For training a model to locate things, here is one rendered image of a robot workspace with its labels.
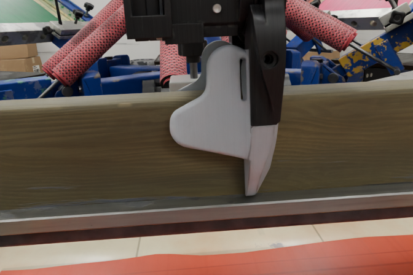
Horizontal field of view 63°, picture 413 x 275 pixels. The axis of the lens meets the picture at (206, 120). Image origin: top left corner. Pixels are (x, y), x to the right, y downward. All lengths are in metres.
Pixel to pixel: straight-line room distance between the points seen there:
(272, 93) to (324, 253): 0.18
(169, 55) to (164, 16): 0.46
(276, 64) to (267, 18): 0.02
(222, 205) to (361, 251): 0.16
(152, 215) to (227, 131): 0.07
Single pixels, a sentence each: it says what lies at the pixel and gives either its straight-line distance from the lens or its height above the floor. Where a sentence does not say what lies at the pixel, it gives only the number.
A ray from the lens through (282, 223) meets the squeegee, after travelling 0.25.
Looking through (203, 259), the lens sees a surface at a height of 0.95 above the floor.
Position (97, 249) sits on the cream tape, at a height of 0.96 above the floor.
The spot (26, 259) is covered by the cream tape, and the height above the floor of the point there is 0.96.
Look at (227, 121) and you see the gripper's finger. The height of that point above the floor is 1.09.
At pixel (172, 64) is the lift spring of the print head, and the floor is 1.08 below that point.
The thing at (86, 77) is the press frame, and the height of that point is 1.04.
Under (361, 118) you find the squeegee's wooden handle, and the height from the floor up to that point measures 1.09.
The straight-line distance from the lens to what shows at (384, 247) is 0.35.
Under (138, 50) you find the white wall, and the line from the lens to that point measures 4.32.
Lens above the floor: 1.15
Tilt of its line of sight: 16 degrees down
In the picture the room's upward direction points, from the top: 2 degrees counter-clockwise
